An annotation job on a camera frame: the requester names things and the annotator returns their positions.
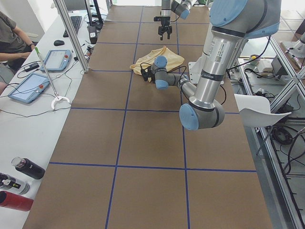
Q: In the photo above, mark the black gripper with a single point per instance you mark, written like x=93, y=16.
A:
x=148, y=73
x=165, y=22

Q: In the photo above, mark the cream long sleeve printed shirt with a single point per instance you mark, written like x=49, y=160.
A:
x=173, y=60

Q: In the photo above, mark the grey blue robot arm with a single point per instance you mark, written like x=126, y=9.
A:
x=259, y=18
x=182, y=10

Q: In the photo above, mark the black power adapter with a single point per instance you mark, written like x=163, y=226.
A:
x=92, y=34

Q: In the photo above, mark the black keyboard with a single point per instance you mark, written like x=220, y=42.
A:
x=76, y=22

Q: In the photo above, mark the far blue teach pendant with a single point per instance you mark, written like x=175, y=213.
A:
x=57, y=60

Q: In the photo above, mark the blue teach pendant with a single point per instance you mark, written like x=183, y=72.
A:
x=30, y=88
x=57, y=60

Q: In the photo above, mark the reacher grabber stick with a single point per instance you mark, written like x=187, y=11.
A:
x=57, y=96

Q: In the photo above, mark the green bowl with yellow ball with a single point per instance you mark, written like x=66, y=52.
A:
x=254, y=59

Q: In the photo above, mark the black computer mouse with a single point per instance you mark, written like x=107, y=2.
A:
x=58, y=43

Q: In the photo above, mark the black phone on desk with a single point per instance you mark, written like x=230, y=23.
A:
x=32, y=66

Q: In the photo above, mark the white plastic chair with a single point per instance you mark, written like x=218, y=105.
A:
x=255, y=111

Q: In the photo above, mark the near blue teach pendant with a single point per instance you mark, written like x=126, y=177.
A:
x=30, y=88

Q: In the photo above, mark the seated person in grey shirt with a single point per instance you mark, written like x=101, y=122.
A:
x=15, y=44

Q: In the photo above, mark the black water bottle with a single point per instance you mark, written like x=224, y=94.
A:
x=28, y=167

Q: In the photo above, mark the grey water bottle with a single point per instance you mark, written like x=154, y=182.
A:
x=13, y=185

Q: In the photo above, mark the red water bottle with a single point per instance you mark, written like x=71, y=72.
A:
x=14, y=201

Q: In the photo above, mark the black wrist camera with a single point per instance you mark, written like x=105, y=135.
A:
x=144, y=72
x=157, y=18

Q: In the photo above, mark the aluminium frame post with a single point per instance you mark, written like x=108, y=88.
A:
x=61, y=7

